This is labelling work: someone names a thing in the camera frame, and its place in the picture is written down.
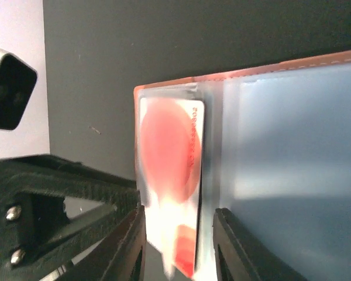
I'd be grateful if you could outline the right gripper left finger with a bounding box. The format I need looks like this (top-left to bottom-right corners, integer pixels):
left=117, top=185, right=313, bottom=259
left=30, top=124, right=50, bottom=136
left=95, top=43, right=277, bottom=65
left=58, top=205, right=146, bottom=281

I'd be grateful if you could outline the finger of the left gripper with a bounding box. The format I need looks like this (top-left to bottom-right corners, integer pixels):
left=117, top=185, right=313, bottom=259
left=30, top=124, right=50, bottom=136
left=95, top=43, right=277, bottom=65
left=0, top=155, right=141, bottom=275

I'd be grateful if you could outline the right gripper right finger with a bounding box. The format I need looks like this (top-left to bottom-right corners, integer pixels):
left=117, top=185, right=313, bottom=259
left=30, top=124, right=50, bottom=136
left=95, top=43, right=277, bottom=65
left=213, top=208, right=306, bottom=281

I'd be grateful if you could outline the red white credit card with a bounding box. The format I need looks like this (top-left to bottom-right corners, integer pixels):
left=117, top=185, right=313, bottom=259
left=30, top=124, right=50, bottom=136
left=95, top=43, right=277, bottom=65
left=136, top=97, right=205, bottom=279

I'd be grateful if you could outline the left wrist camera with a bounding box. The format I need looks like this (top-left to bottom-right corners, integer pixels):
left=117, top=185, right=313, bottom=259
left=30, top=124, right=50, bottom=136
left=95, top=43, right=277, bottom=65
left=0, top=49, right=37, bottom=131

